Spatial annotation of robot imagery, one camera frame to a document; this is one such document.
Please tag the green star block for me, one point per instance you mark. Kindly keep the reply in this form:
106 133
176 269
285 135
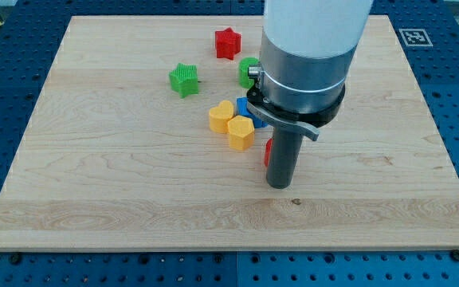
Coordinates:
184 80

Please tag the blue block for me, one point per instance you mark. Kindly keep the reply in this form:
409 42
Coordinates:
242 110

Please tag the green circle block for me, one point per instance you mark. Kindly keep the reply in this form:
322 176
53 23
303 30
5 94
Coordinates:
243 71

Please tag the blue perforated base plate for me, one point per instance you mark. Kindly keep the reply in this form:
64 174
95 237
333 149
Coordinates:
29 40

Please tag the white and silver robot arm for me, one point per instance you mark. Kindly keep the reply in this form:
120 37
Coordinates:
307 47

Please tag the white fiducial marker tag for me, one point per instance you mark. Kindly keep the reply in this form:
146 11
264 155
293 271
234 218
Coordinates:
413 37

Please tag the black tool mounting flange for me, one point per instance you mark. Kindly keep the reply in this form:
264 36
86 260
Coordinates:
304 124

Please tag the red star block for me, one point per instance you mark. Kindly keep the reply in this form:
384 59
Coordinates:
227 43

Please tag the yellow hexagon block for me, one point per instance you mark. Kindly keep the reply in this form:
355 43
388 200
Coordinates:
241 133

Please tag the yellow heart block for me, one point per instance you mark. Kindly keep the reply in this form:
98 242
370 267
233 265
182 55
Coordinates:
220 115

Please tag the red circle block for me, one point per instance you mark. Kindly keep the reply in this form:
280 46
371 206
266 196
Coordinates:
268 147

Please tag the light wooden board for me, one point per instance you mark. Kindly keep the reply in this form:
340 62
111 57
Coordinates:
114 160

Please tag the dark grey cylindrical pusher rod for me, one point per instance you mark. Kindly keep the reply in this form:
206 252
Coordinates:
282 158

